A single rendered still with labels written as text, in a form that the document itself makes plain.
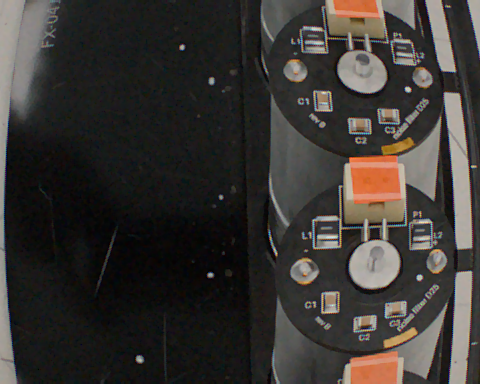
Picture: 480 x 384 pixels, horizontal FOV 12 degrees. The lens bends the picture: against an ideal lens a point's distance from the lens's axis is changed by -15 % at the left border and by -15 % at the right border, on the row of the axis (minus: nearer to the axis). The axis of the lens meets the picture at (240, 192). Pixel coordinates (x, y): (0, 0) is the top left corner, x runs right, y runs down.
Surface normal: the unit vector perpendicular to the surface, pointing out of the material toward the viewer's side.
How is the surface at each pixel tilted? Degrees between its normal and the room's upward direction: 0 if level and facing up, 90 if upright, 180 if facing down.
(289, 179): 90
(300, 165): 90
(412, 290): 0
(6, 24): 0
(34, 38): 0
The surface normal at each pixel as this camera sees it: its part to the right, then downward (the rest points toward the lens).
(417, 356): 0.63, 0.69
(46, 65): 0.00, -0.47
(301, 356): -0.72, 0.61
